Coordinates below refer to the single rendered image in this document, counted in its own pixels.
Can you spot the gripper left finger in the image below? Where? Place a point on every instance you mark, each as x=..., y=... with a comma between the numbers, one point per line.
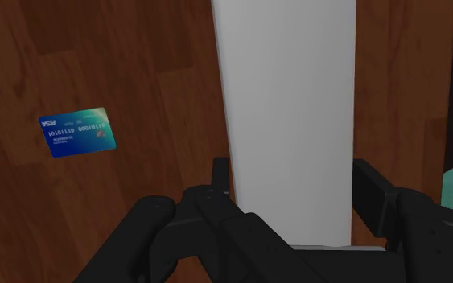
x=210, y=219

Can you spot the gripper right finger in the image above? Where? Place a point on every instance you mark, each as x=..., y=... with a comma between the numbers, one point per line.
x=426, y=235

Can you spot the blue bank card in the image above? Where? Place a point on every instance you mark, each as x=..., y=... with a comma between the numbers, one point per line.
x=79, y=133

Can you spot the white rectangular block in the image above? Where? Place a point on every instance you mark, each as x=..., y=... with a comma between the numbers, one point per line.
x=289, y=117

